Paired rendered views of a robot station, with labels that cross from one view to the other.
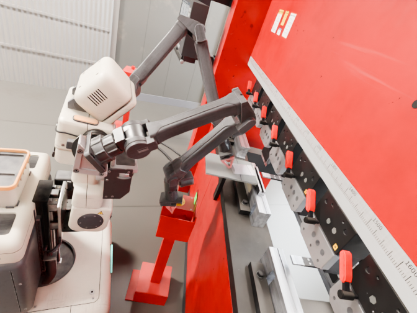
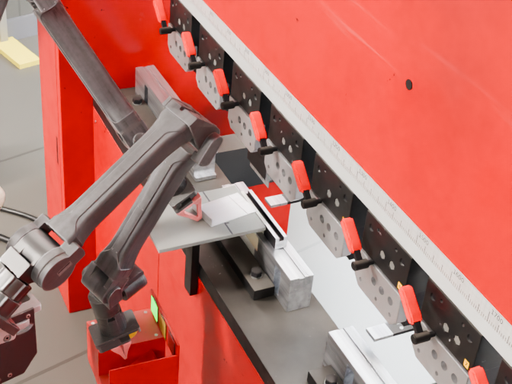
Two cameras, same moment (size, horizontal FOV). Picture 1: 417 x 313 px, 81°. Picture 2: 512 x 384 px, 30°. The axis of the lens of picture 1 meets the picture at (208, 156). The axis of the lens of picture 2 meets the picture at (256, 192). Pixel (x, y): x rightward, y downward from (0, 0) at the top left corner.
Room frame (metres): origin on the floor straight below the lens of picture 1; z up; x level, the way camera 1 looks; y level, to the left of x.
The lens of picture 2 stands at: (-0.72, 0.22, 2.33)
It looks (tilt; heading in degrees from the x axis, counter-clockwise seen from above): 35 degrees down; 345
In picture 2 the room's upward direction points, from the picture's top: 6 degrees clockwise
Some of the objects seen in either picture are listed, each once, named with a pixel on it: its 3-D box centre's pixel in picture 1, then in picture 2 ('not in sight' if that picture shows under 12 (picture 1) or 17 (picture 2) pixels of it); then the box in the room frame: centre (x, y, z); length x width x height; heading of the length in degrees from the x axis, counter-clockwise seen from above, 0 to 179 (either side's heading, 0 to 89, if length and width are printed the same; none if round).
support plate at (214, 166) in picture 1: (229, 167); (199, 217); (1.05, -0.12, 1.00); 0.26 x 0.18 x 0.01; 103
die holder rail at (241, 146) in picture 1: (237, 134); (173, 120); (1.62, -0.14, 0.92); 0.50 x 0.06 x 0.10; 13
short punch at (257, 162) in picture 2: (267, 153); (260, 159); (1.09, -0.27, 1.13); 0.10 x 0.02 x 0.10; 13
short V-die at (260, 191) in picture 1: (257, 180); (262, 218); (1.05, -0.28, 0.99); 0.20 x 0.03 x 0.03; 13
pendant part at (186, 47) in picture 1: (189, 26); not in sight; (2.13, 0.50, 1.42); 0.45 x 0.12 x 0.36; 25
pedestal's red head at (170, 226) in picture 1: (177, 212); (131, 351); (0.88, 0.05, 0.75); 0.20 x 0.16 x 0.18; 11
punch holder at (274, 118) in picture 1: (277, 128); (260, 106); (1.11, -0.26, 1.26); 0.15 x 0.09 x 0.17; 13
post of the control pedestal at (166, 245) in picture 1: (164, 253); not in sight; (0.88, 0.05, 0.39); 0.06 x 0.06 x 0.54; 11
